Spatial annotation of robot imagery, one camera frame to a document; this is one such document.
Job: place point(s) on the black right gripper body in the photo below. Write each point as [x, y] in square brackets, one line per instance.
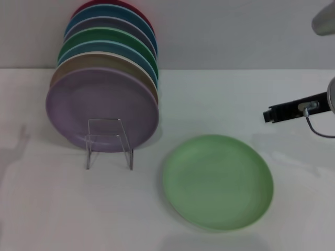
[288, 111]

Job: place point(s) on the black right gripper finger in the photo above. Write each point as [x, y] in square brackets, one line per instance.
[269, 116]

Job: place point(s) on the light green plate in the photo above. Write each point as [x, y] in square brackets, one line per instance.
[217, 183]

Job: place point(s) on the clear acrylic plate rack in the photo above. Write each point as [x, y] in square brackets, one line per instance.
[130, 157]

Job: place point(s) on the beige plate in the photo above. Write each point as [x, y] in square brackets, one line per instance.
[99, 61]

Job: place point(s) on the light blue plate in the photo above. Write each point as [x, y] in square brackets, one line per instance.
[104, 47]

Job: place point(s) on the dark green plate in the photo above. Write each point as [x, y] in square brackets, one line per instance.
[110, 34]

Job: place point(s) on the grey lavender plate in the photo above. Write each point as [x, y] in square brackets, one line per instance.
[110, 22]

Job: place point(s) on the deep blue plate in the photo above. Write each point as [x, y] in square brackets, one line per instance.
[110, 11]

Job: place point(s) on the purple plate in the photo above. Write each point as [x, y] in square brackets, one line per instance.
[78, 104]

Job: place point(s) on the red plate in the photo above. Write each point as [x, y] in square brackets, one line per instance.
[104, 2]

